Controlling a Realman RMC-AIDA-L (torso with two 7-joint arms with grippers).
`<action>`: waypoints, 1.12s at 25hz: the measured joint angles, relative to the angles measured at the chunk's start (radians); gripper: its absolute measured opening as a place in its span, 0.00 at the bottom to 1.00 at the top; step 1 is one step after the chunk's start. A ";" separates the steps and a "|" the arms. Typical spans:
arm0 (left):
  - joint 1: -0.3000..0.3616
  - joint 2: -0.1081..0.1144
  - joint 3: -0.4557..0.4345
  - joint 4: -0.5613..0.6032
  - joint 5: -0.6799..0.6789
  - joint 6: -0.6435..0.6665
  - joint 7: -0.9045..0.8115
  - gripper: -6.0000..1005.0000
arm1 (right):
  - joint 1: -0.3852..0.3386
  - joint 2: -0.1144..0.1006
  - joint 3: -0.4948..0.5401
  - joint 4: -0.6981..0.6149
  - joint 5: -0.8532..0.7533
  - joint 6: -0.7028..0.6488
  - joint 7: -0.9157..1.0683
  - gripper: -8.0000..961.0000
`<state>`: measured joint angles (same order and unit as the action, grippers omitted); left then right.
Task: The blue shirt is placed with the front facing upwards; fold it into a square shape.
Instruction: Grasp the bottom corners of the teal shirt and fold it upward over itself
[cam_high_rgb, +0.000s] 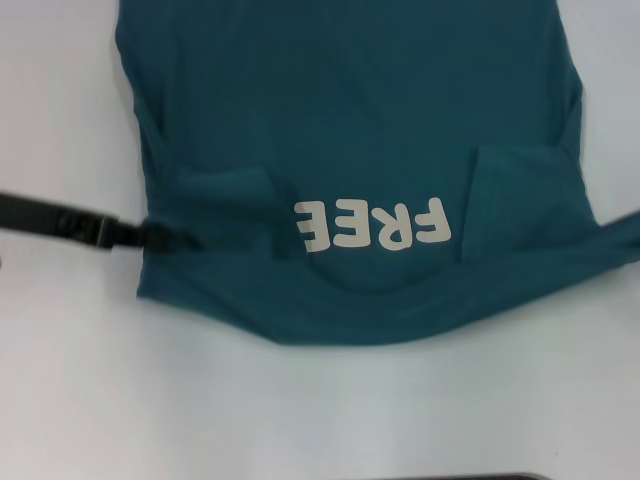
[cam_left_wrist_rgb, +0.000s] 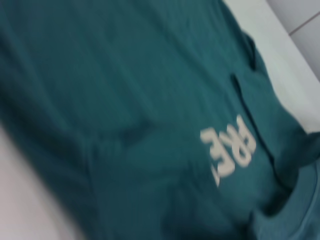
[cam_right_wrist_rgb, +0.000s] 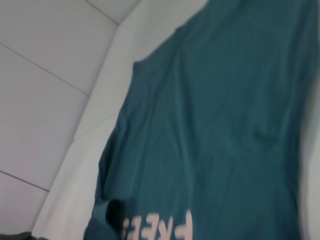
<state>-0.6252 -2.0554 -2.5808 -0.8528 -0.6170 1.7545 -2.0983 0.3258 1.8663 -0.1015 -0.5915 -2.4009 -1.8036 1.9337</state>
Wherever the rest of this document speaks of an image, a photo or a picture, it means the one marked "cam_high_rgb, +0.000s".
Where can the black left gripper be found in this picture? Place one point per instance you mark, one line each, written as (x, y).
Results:
(50, 217)

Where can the teal blue printed t-shirt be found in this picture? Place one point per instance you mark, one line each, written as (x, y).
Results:
(350, 100)

